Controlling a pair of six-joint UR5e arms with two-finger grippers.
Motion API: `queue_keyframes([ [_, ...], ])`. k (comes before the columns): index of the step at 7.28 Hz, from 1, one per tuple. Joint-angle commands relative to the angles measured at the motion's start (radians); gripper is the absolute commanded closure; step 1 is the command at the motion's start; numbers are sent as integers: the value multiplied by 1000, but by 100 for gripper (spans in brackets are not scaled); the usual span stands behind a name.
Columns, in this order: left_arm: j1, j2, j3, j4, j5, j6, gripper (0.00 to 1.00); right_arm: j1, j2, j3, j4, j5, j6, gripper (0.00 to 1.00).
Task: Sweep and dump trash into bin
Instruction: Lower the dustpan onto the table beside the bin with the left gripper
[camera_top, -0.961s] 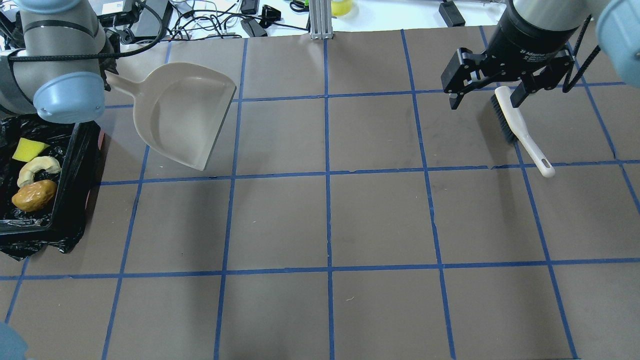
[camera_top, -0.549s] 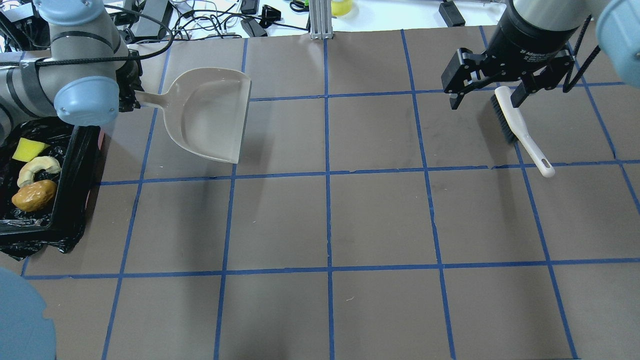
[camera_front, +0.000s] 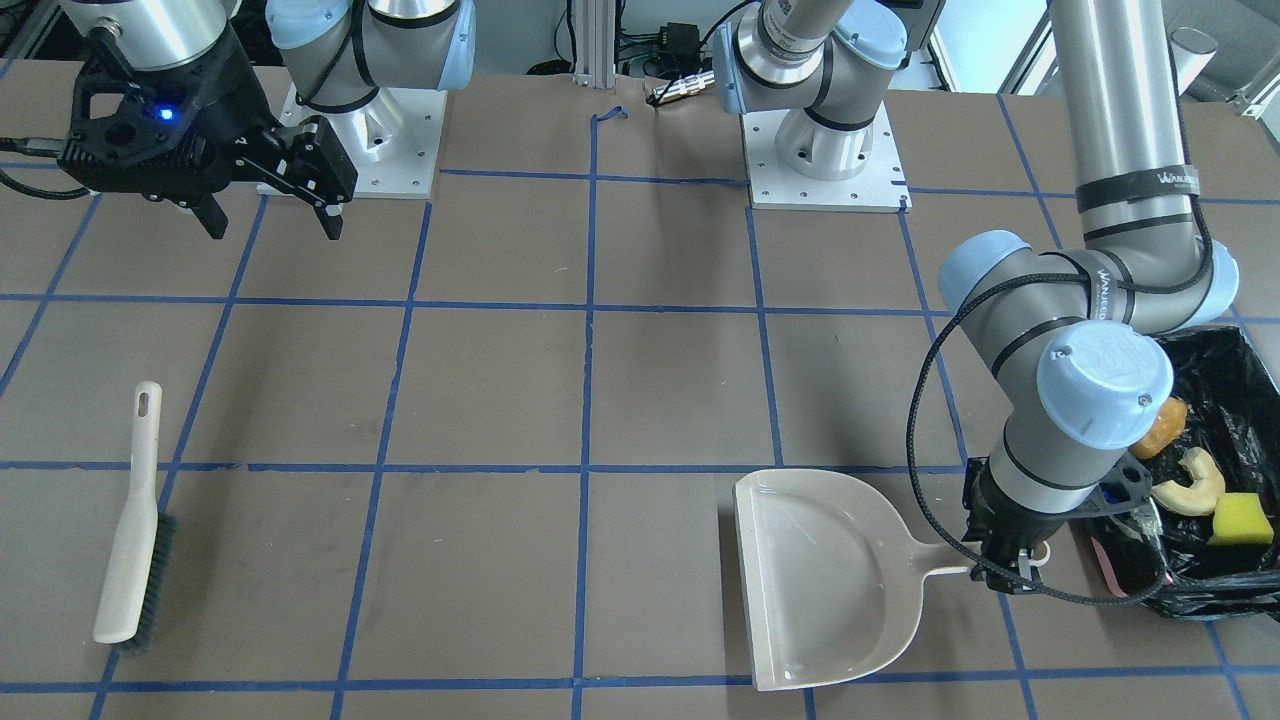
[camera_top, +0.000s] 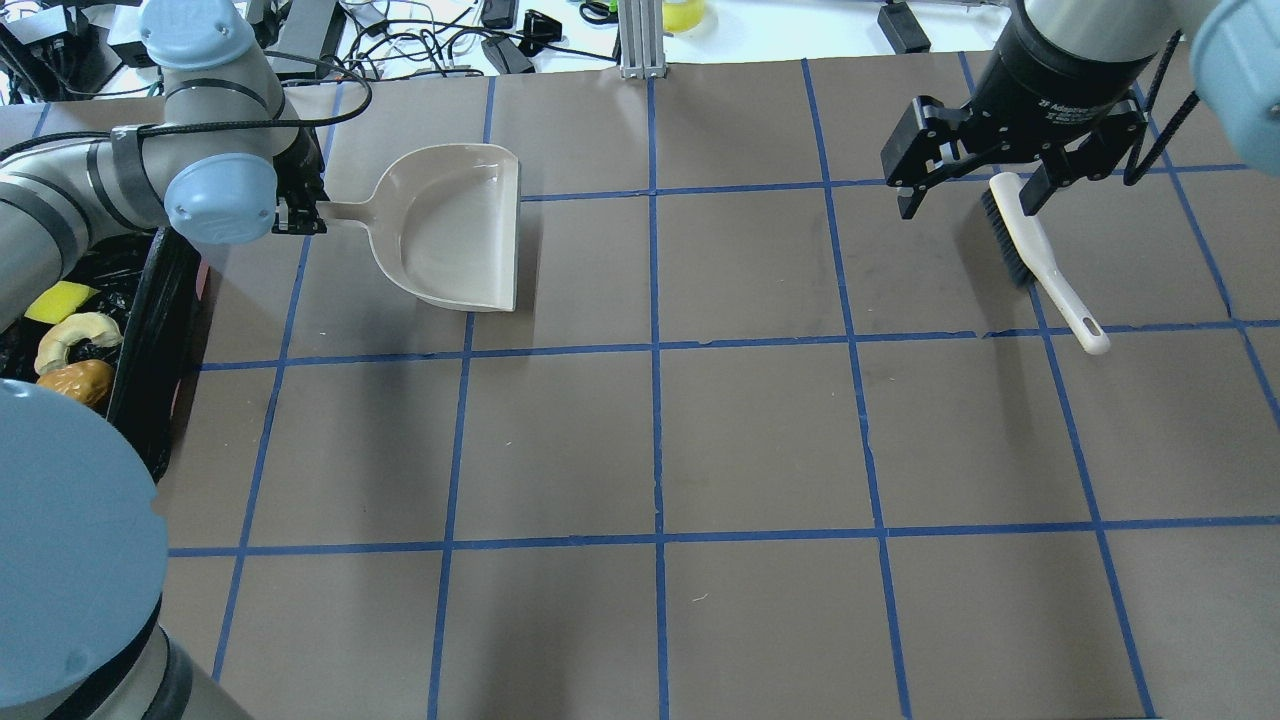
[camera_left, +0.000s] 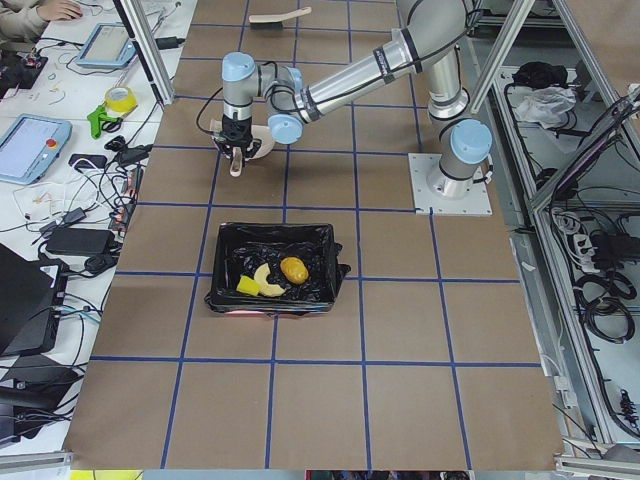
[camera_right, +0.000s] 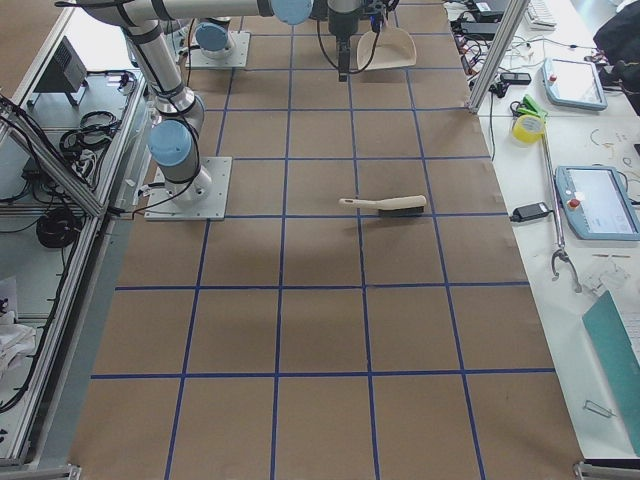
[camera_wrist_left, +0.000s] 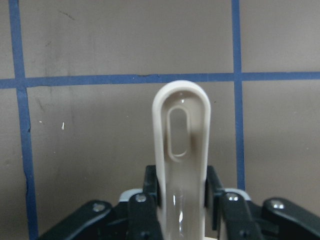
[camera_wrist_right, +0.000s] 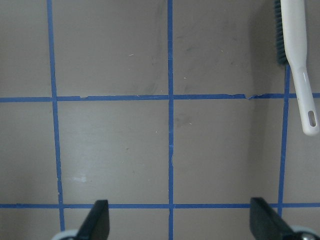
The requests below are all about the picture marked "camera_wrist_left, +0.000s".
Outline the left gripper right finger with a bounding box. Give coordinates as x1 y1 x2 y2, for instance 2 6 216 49
205 166 320 240

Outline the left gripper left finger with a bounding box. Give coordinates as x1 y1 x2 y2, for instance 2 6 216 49
39 165 163 240

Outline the beige plastic dustpan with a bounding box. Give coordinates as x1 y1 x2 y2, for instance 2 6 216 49
152 80 211 240

